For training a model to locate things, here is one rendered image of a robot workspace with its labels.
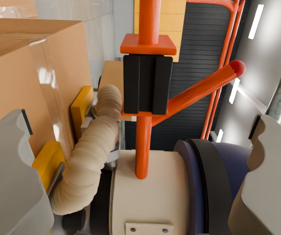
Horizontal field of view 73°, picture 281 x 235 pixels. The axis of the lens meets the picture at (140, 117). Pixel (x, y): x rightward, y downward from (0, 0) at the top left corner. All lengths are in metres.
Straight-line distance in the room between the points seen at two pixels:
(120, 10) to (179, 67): 5.18
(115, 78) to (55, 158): 1.90
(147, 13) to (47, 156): 0.19
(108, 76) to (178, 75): 9.53
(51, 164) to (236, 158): 0.29
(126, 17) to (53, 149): 7.36
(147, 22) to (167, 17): 7.31
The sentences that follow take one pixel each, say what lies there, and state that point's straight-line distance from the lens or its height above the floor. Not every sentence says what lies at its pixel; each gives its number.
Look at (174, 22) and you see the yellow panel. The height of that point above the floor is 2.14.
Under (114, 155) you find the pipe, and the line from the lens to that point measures 0.32.
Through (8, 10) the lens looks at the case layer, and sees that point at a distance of 0.99.
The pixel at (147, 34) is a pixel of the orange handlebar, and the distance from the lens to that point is 0.21.
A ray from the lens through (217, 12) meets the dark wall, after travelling 11.32.
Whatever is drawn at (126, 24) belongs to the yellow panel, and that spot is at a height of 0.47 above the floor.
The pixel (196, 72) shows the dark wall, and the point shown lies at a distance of 11.68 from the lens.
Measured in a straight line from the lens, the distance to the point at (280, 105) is 6.40.
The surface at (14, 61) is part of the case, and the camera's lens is 0.23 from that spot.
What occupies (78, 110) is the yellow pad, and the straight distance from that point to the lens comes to 0.35.
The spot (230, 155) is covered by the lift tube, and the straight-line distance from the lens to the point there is 0.37.
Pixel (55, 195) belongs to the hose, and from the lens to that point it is 0.25.
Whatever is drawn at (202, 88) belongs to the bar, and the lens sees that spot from 0.26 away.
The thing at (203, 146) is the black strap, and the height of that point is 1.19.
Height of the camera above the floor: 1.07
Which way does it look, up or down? level
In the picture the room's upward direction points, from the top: 92 degrees clockwise
